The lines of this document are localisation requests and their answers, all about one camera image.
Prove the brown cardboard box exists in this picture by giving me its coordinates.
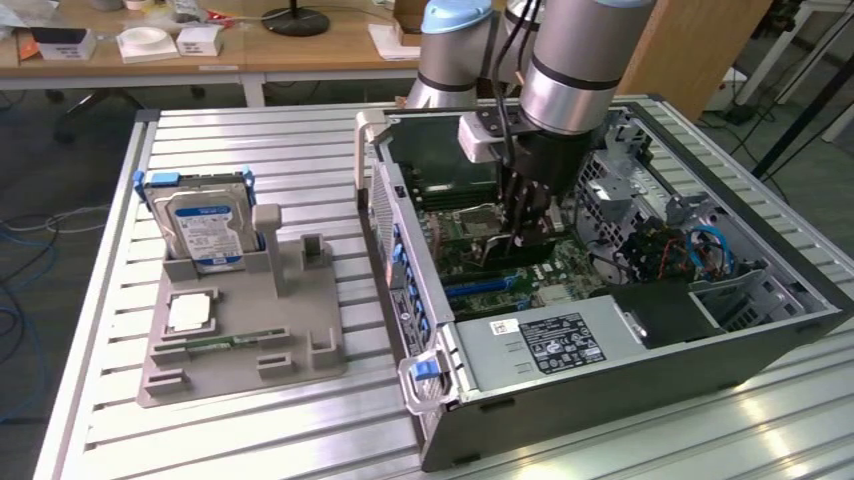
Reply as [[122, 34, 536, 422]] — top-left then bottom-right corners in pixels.
[[390, 0, 429, 35]]

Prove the grey power supply unit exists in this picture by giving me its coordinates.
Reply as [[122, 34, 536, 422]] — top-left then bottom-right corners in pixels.
[[455, 294, 647, 392]]

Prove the wooden desk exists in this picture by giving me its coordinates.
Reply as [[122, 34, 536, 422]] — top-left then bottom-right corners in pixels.
[[0, 0, 609, 94]]

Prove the white floor device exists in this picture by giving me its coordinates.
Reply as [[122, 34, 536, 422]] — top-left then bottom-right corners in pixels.
[[704, 67, 749, 115]]

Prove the blue wire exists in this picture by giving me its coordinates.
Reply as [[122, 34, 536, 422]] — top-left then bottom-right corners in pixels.
[[684, 224, 736, 281]]

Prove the red wire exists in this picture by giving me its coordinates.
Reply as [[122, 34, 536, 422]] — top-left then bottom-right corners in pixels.
[[652, 238, 689, 279]]

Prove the black open PC case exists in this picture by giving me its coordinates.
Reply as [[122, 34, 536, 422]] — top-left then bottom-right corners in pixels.
[[356, 97, 846, 474]]

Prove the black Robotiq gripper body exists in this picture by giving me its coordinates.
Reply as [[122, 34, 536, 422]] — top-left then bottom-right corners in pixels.
[[503, 130, 592, 194]]

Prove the hard disk with blue rails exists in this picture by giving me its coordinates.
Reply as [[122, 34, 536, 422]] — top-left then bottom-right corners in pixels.
[[130, 171, 260, 275]]

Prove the black round lamp base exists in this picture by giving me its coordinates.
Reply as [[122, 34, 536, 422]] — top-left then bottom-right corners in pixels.
[[258, 0, 332, 37]]

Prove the black stand leg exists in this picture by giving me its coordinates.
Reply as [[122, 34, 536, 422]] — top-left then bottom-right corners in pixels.
[[751, 24, 854, 177]]

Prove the white box with round hollow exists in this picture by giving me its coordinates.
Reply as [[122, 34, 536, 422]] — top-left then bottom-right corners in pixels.
[[116, 27, 180, 65]]

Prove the blue expansion slot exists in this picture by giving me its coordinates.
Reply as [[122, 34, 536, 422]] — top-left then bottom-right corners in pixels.
[[443, 278, 512, 299]]

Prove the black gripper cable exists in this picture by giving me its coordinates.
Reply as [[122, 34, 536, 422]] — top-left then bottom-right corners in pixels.
[[493, 0, 543, 167]]

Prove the plain white box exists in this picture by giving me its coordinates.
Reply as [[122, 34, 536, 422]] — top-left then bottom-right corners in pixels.
[[174, 24, 225, 57]]

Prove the green RAM stick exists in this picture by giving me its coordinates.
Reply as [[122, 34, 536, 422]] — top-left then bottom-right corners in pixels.
[[180, 333, 266, 352]]

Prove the black office chair base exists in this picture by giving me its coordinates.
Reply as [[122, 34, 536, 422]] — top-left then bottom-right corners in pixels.
[[44, 88, 146, 146]]

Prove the blue floor cable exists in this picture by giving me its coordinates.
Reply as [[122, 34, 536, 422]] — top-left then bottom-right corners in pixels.
[[0, 224, 60, 426]]

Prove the black RAM slot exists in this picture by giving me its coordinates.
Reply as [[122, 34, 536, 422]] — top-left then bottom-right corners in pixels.
[[405, 172, 501, 185], [417, 196, 505, 211], [413, 188, 505, 202], [409, 179, 503, 194]]

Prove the green motherboard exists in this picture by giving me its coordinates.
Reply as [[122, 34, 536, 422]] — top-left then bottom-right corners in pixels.
[[399, 167, 619, 324]]

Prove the white paper box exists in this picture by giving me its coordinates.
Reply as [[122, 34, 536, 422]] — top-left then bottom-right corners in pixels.
[[369, 22, 423, 62]]

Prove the silver perforated drive cage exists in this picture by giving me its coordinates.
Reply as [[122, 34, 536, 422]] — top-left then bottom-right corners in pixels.
[[573, 148, 672, 241]]

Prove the grey parts rack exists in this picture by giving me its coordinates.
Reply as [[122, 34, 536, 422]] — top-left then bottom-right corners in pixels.
[[134, 202, 349, 410]]

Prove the wooden cabinet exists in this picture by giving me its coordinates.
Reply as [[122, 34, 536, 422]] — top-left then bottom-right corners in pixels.
[[616, 0, 759, 121]]

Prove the grey disk bay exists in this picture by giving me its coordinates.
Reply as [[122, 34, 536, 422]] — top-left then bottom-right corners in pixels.
[[687, 262, 805, 335]]

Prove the white box with black top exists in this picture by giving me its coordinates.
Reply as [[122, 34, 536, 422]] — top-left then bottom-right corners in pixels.
[[30, 27, 100, 61]]

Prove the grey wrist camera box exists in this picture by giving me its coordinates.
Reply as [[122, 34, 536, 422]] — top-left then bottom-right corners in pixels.
[[456, 112, 535, 164]]

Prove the CPU socket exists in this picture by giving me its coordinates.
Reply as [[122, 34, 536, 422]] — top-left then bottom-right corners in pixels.
[[451, 206, 508, 242]]

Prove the silver CPU chip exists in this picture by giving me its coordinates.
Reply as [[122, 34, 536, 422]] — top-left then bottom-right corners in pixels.
[[164, 294, 216, 335]]

